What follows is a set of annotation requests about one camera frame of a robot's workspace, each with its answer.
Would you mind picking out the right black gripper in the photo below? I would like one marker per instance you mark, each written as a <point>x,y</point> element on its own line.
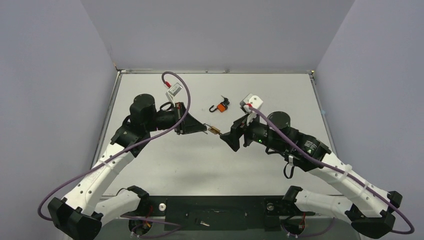
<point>244,132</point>

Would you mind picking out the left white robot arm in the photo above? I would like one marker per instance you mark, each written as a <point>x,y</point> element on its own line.
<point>81,213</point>

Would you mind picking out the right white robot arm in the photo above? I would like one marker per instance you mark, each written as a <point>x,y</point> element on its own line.
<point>367,208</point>

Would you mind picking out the brass padlock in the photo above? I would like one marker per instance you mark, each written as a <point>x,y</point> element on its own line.
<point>212,129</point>

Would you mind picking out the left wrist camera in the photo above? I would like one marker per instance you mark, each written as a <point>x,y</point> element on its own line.
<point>172,91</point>

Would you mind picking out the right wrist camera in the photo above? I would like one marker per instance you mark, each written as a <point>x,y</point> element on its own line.
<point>248,103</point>

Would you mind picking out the aluminium frame rail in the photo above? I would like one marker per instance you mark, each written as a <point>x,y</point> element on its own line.
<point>228,209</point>

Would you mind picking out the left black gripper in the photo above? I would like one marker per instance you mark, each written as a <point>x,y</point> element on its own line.
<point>189,125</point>

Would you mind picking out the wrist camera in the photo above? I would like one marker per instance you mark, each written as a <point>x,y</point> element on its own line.
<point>172,91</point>
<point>248,103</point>

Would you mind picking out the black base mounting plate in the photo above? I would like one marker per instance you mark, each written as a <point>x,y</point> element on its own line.
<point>268,225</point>

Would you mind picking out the orange padlock with key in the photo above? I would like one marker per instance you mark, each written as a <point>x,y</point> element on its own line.
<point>221,107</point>

